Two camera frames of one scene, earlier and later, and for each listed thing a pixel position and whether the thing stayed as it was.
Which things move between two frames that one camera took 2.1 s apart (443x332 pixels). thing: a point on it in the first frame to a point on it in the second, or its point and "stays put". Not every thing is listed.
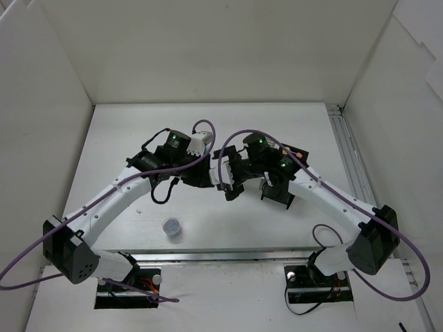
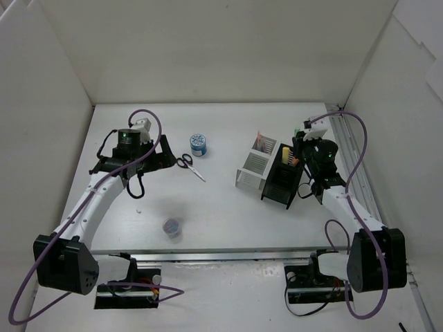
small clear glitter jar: (172, 227) stays put
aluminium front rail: (225, 257) stays put
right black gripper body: (234, 171) to (300, 145)
